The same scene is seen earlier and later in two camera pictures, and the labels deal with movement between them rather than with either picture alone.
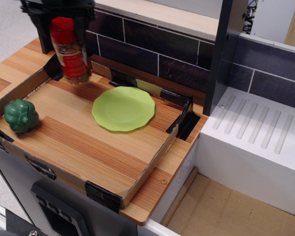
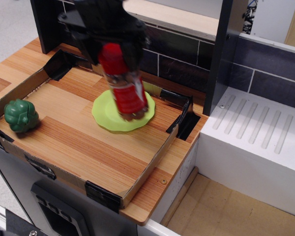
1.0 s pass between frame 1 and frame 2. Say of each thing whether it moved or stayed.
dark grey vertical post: stayed
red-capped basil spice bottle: moved
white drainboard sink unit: stayed
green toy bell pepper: stayed
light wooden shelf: stayed
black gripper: moved
